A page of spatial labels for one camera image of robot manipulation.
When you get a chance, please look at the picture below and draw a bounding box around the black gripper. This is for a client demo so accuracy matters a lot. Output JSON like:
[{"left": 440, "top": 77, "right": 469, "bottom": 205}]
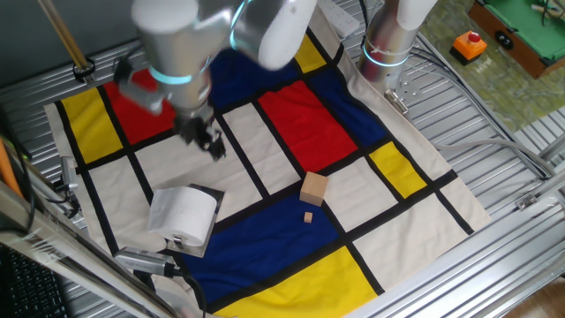
[{"left": 173, "top": 108, "right": 229, "bottom": 163}]

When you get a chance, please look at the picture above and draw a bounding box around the white toilet paper roll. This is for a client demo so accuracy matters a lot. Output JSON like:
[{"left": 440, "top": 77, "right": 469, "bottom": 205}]
[{"left": 147, "top": 185, "right": 219, "bottom": 247}]

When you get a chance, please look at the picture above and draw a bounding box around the chrome toilet paper holder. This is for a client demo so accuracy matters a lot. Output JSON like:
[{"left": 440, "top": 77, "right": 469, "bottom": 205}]
[{"left": 163, "top": 183, "right": 226, "bottom": 260}]

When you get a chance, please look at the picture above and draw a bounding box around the colour block pattern cloth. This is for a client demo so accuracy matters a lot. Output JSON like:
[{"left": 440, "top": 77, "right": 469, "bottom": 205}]
[{"left": 43, "top": 8, "right": 491, "bottom": 318}]

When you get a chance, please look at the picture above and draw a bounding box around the large wooden cube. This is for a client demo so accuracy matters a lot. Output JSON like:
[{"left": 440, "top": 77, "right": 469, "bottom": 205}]
[{"left": 298, "top": 170, "right": 330, "bottom": 208}]

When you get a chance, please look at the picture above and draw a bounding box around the brass pole with clamp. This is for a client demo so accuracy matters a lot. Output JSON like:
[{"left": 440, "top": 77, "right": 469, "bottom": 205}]
[{"left": 37, "top": 0, "right": 96, "bottom": 84}]

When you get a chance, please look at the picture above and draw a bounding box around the white power strip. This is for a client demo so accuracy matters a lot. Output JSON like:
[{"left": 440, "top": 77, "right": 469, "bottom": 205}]
[{"left": 317, "top": 0, "right": 361, "bottom": 39}]

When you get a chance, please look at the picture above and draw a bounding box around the orange stick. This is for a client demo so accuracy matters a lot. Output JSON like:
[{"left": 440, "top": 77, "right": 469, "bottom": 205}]
[{"left": 0, "top": 139, "right": 23, "bottom": 199}]

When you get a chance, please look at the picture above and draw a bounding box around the black keyboard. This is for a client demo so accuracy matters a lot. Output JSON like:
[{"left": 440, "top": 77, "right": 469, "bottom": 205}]
[{"left": 0, "top": 245, "right": 68, "bottom": 318}]

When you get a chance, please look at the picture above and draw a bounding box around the orange emergency stop button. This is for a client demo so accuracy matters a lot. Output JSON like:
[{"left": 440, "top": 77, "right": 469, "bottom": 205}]
[{"left": 448, "top": 30, "right": 489, "bottom": 66}]

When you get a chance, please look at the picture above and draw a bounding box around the green mini pool table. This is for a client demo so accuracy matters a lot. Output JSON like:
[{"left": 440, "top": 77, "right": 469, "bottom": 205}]
[{"left": 467, "top": 0, "right": 565, "bottom": 80}]

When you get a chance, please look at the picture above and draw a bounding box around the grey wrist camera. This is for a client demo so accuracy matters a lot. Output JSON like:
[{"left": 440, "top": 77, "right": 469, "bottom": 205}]
[{"left": 113, "top": 57, "right": 168, "bottom": 116}]

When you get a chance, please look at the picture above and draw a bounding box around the silver ribbed camera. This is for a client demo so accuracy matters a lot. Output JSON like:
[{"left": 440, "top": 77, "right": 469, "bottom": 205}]
[{"left": 113, "top": 246, "right": 177, "bottom": 278}]

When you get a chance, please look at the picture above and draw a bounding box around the grey camera on clamp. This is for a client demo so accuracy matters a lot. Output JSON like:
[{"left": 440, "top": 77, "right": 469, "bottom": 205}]
[{"left": 59, "top": 156, "right": 81, "bottom": 194}]

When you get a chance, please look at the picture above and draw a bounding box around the black camera cable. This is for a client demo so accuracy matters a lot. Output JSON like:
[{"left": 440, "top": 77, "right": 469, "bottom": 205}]
[{"left": 173, "top": 268, "right": 208, "bottom": 318}]

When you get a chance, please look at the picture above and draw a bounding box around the aluminium frame beam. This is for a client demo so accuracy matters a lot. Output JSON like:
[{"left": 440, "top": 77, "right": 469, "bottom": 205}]
[{"left": 0, "top": 180, "right": 178, "bottom": 318}]

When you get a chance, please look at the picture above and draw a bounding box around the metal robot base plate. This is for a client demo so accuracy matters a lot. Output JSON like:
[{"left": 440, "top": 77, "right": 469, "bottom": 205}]
[{"left": 382, "top": 70, "right": 427, "bottom": 117}]

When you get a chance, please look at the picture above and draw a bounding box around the thick grey hose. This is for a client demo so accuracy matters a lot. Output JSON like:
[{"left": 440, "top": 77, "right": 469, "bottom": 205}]
[{"left": 432, "top": 138, "right": 558, "bottom": 178}]

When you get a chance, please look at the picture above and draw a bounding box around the small metal corner bracket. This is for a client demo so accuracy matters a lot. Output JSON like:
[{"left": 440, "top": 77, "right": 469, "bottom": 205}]
[{"left": 515, "top": 193, "right": 539, "bottom": 211}]

